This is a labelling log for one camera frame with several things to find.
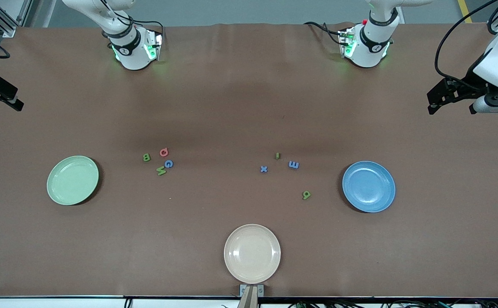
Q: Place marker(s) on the green letter N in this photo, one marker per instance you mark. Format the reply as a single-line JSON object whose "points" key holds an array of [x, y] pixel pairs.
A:
{"points": [[161, 170]]}

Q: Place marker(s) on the green letter q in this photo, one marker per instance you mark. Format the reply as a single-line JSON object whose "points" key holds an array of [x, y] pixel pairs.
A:
{"points": [[308, 194]]}

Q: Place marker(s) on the white table edge strip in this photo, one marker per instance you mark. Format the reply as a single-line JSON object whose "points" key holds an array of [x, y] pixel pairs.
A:
{"points": [[39, 303]]}

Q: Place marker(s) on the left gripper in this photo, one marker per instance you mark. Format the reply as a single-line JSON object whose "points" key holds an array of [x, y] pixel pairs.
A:
{"points": [[465, 84]]}

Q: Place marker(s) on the blue plate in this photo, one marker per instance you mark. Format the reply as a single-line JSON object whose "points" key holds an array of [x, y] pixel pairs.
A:
{"points": [[368, 188]]}

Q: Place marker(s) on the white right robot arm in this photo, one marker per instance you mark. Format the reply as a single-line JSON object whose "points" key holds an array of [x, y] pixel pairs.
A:
{"points": [[133, 51]]}

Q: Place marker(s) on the blue letter G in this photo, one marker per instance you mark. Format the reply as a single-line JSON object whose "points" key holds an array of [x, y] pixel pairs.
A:
{"points": [[166, 164]]}

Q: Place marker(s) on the blue letter m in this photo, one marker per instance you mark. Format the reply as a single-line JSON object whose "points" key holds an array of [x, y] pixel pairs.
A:
{"points": [[293, 164]]}

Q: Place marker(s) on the green plate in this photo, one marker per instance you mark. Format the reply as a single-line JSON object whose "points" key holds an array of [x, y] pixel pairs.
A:
{"points": [[71, 182]]}

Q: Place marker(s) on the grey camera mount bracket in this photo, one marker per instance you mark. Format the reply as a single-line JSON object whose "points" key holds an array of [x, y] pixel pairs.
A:
{"points": [[251, 299]]}

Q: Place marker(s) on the brown table mat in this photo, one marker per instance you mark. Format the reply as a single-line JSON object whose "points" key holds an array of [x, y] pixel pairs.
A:
{"points": [[248, 107]]}

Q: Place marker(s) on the beige plate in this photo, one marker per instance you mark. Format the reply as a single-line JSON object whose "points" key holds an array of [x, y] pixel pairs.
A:
{"points": [[252, 254]]}

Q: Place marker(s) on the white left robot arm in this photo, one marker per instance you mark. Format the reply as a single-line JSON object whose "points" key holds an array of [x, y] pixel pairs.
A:
{"points": [[371, 47]]}

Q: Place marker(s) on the pink letter Q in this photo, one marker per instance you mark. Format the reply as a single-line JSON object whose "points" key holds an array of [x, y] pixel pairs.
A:
{"points": [[161, 152]]}

